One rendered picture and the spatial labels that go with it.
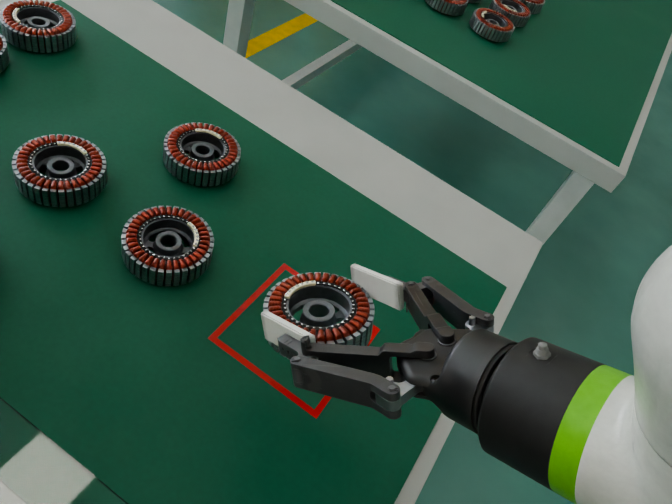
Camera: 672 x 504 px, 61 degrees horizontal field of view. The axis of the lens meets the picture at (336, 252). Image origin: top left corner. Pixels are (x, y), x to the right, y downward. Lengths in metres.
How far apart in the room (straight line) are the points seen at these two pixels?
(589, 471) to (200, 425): 0.40
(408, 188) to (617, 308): 1.45
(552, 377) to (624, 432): 0.05
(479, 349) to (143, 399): 0.38
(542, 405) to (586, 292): 1.87
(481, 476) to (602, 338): 0.75
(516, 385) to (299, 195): 0.56
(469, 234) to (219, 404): 0.50
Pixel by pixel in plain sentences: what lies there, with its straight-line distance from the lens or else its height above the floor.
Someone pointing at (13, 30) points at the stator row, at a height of 0.78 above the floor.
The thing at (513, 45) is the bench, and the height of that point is 0.75.
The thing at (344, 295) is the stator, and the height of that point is 0.89.
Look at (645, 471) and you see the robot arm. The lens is 0.36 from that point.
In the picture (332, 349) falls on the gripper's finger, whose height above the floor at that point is 0.95.
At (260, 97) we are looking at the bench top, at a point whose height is 0.75.
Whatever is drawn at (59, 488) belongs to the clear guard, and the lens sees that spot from 0.30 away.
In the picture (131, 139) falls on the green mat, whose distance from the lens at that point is 0.92.
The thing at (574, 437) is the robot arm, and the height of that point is 1.07.
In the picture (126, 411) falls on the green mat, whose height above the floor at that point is 0.75.
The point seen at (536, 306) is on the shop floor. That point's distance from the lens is 2.07.
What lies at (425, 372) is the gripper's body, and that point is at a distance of 0.45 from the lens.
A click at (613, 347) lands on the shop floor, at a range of 2.16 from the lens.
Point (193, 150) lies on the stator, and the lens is 0.87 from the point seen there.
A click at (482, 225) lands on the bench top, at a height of 0.75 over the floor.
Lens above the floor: 1.35
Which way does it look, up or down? 47 degrees down
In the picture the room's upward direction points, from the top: 23 degrees clockwise
